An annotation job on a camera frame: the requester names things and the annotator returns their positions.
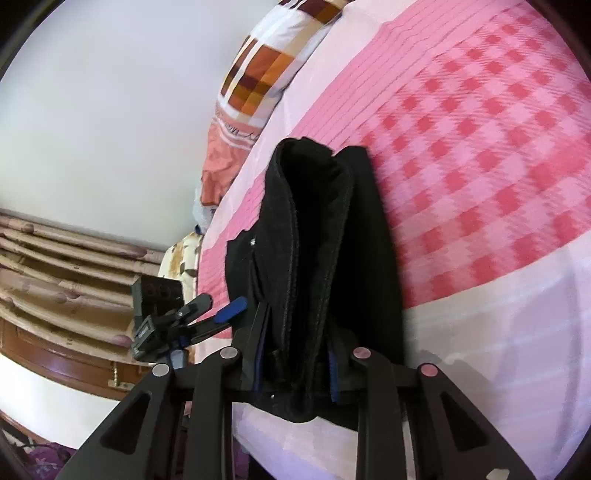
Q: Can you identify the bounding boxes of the beige pleated curtain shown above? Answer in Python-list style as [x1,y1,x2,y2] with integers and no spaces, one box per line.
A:
[0,208,163,365]

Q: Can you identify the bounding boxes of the brown wooden furniture panel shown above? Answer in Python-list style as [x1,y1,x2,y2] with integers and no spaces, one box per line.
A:
[0,318,154,400]

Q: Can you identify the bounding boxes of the pink checked bedsheet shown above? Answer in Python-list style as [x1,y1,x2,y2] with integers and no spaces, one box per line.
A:
[185,0,591,480]

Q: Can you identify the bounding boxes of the black pants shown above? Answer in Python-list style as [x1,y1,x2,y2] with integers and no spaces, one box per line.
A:
[225,137,407,424]

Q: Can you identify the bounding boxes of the light blue striped cloth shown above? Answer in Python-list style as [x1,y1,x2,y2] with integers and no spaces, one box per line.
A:
[191,185,219,228]

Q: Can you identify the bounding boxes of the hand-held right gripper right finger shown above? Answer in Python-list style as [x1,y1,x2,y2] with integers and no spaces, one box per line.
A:
[325,344,539,480]

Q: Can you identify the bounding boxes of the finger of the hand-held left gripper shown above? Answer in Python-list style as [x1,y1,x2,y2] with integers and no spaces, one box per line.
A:
[177,294,213,322]
[191,296,248,341]

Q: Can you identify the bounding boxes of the purple floral mat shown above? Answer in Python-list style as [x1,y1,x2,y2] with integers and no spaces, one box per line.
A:
[0,440,75,480]

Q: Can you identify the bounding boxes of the salmon and checked pillow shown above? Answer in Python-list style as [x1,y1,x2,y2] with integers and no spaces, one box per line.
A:
[191,0,356,227]

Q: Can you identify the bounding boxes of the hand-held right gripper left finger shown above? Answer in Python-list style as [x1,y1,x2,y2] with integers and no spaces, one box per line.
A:
[69,302,273,480]

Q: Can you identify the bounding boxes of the floral pillow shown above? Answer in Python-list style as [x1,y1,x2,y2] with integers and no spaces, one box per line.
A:
[158,231,205,296]

